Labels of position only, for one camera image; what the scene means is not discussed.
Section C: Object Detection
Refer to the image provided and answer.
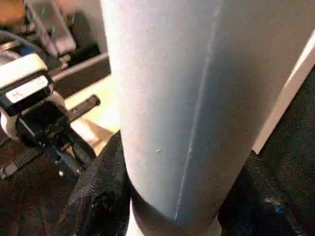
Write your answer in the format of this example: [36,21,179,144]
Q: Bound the black work mat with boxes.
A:
[0,52,315,236]

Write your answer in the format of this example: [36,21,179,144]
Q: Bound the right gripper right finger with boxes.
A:
[218,150,315,236]

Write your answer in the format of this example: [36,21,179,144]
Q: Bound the white plastic table top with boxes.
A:
[63,29,315,157]

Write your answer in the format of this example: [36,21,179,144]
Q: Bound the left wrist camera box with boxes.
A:
[0,53,67,143]

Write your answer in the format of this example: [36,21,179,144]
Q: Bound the white plastic table leg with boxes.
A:
[100,0,315,236]

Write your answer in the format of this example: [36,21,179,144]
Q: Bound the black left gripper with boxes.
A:
[15,95,101,178]

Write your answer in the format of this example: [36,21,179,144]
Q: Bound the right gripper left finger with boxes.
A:
[59,130,134,236]

